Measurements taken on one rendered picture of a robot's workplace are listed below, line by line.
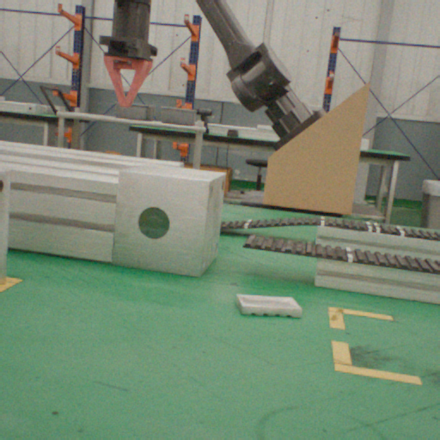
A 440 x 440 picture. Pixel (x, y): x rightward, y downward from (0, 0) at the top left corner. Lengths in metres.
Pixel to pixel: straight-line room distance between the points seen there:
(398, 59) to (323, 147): 7.32
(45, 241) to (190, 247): 0.15
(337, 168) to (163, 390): 0.83
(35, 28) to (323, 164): 8.27
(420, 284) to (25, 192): 0.40
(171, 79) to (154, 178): 7.98
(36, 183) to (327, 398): 0.37
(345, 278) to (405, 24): 7.94
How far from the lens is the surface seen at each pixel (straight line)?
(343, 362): 0.42
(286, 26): 8.41
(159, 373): 0.37
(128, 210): 0.58
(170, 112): 3.69
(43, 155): 0.82
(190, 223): 0.56
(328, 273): 0.60
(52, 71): 9.10
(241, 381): 0.37
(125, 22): 0.94
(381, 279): 0.60
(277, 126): 1.22
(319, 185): 1.12
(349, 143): 1.12
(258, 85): 1.20
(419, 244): 0.79
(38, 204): 0.61
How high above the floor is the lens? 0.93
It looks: 10 degrees down
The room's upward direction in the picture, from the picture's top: 6 degrees clockwise
